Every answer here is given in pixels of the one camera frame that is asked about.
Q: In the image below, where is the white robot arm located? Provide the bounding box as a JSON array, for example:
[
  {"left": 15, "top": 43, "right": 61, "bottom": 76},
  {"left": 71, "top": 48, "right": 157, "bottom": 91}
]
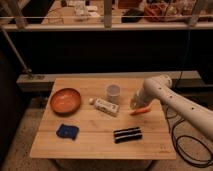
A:
[{"left": 130, "top": 75, "right": 213, "bottom": 141}]

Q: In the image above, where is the orange ceramic bowl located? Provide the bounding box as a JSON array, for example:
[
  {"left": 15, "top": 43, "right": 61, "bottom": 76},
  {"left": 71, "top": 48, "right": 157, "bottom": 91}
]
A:
[{"left": 50, "top": 88, "right": 81, "bottom": 115}]

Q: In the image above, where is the clear plastic cup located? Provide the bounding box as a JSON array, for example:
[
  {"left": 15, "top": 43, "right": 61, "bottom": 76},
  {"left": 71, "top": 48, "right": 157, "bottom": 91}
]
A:
[{"left": 106, "top": 84, "right": 121, "bottom": 104}]

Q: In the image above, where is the white tube with cap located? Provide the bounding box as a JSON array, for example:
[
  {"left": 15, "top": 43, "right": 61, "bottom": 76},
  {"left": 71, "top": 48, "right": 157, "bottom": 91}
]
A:
[{"left": 89, "top": 98, "right": 119, "bottom": 117}]

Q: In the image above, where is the wooden table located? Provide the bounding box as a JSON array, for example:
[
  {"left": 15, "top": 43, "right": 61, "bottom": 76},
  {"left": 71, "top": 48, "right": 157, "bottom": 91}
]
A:
[{"left": 30, "top": 78, "right": 176, "bottom": 160}]

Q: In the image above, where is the blue cloth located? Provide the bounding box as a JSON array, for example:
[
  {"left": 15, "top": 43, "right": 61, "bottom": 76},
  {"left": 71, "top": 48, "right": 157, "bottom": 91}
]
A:
[{"left": 56, "top": 124, "right": 79, "bottom": 140}]

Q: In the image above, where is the black object on shelf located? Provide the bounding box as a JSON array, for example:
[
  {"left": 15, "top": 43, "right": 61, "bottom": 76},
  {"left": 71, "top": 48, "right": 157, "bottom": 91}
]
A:
[{"left": 121, "top": 9, "right": 144, "bottom": 23}]

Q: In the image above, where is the red basket on shelf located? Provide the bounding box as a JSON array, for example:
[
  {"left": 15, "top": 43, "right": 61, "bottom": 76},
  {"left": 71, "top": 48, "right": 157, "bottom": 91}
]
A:
[{"left": 144, "top": 3, "right": 182, "bottom": 22}]

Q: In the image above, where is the diagonal metal pole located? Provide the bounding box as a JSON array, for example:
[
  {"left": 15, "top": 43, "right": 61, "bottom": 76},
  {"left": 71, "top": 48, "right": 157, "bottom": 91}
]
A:
[{"left": 0, "top": 26, "right": 32, "bottom": 77}]

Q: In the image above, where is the black cable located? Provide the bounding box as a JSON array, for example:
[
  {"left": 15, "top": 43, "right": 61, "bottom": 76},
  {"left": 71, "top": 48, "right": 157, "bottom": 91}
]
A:
[{"left": 164, "top": 105, "right": 213, "bottom": 169}]

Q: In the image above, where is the grey metal rail base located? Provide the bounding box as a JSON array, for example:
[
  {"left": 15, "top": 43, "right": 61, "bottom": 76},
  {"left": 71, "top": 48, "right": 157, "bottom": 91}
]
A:
[{"left": 16, "top": 70, "right": 213, "bottom": 93}]

